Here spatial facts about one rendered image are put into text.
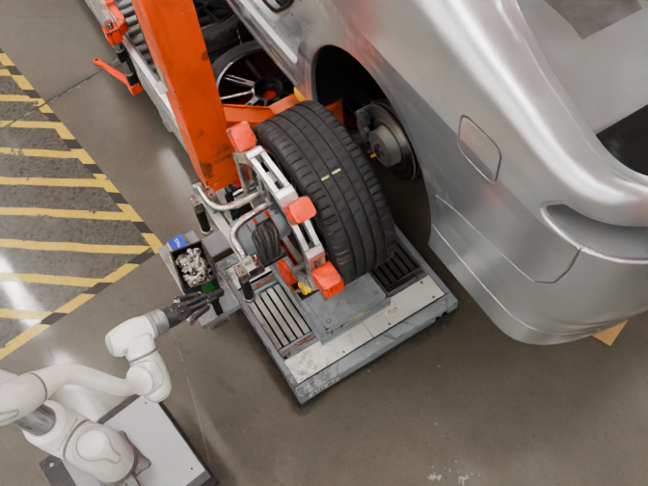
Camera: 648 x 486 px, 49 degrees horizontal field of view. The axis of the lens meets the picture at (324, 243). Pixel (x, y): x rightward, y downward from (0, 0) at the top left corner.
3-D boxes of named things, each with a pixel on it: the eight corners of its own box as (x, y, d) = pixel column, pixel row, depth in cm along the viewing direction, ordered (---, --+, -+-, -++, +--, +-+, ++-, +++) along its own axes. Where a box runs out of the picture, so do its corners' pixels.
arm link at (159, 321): (142, 310, 247) (158, 302, 249) (144, 324, 253) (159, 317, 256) (155, 329, 242) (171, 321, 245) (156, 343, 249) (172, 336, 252)
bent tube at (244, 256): (296, 238, 238) (292, 221, 229) (245, 266, 234) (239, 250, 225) (270, 202, 246) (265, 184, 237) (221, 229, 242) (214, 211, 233)
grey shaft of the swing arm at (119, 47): (145, 93, 406) (116, 24, 364) (135, 96, 405) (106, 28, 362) (138, 83, 410) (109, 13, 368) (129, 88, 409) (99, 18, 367)
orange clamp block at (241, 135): (259, 144, 249) (248, 120, 247) (239, 153, 247) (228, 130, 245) (255, 144, 255) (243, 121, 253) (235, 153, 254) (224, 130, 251)
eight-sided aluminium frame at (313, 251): (333, 303, 269) (321, 224, 223) (317, 311, 268) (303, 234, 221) (262, 204, 295) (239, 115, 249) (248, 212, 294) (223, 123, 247)
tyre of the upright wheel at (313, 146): (419, 281, 248) (352, 106, 222) (363, 314, 243) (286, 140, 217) (343, 233, 307) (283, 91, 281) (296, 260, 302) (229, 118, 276)
